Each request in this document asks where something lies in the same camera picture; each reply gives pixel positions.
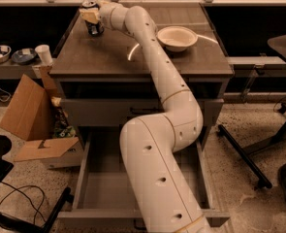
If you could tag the white paper cup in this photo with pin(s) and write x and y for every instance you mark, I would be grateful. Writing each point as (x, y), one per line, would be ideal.
(44, 54)

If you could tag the blue patterned bowl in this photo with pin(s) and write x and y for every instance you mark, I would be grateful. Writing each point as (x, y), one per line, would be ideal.
(24, 56)

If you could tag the white bowl on cabinet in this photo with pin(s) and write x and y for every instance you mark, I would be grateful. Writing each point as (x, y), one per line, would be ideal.
(177, 38)

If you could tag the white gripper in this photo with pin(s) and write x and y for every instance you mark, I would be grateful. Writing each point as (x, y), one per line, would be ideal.
(105, 15)

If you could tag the snack bags in box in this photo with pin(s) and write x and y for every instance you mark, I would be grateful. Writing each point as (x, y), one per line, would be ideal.
(62, 129)

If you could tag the open grey middle drawer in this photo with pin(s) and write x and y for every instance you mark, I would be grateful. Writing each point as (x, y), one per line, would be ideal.
(104, 196)

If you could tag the black stand base right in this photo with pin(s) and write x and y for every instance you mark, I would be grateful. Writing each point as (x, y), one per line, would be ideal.
(244, 153)

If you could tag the black chair left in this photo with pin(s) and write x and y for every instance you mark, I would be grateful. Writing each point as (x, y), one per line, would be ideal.
(17, 225)

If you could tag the grey drawer cabinet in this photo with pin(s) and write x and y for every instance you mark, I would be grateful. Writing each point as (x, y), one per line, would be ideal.
(112, 66)

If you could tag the closed grey upper drawer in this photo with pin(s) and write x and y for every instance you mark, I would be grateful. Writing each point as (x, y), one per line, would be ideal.
(107, 112)

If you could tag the brown cardboard box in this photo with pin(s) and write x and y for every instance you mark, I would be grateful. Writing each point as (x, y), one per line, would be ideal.
(32, 115)

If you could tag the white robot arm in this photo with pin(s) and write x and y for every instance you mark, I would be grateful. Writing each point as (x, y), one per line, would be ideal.
(148, 143)

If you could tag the low grey shelf left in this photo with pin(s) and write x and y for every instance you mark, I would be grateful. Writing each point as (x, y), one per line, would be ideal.
(12, 71)

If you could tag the blue pepsi can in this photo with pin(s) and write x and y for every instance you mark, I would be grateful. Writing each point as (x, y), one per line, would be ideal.
(93, 29)

